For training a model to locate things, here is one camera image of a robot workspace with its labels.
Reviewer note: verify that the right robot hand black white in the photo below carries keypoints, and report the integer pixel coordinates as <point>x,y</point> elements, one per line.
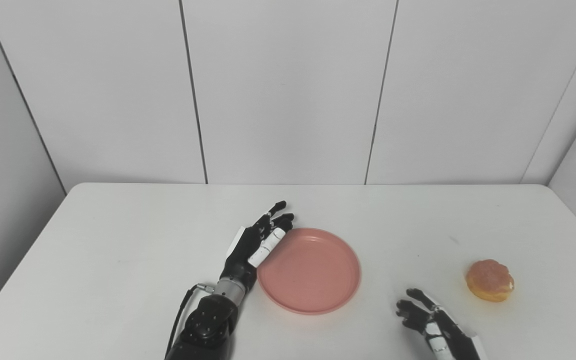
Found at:
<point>438,327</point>

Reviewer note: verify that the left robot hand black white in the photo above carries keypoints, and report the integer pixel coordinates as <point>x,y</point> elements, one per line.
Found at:
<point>255,245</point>

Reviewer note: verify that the pink round plate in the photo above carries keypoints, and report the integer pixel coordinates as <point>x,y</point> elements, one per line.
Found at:
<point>309,270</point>

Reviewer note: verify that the cream puff pastry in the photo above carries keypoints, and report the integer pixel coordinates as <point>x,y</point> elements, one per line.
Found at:
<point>489,280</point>

